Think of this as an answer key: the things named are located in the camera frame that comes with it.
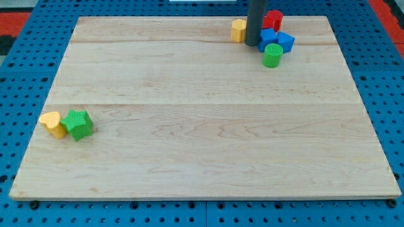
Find grey cylindrical robot arm stick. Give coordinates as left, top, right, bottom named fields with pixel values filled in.
left=244, top=0, right=267, bottom=47

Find light wooden board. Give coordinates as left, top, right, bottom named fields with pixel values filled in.
left=9, top=16, right=401, bottom=201

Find green cylinder block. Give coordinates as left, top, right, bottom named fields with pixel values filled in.
left=262, top=44, right=283, bottom=68

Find yellow hexagon block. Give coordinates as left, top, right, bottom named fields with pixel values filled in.
left=231, top=19, right=247, bottom=43

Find blue cube block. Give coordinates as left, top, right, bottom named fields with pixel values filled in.
left=257, top=28, right=278, bottom=52

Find blue triangle block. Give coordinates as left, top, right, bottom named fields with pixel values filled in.
left=278, top=32, right=295, bottom=54

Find red crescent block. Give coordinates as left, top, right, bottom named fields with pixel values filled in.
left=262, top=10, right=283, bottom=32

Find green star block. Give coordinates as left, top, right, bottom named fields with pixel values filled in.
left=61, top=110, right=93, bottom=141

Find yellow heart block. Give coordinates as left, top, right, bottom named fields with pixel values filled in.
left=39, top=111, right=67, bottom=139

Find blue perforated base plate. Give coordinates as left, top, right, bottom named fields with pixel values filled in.
left=1, top=0, right=403, bottom=226

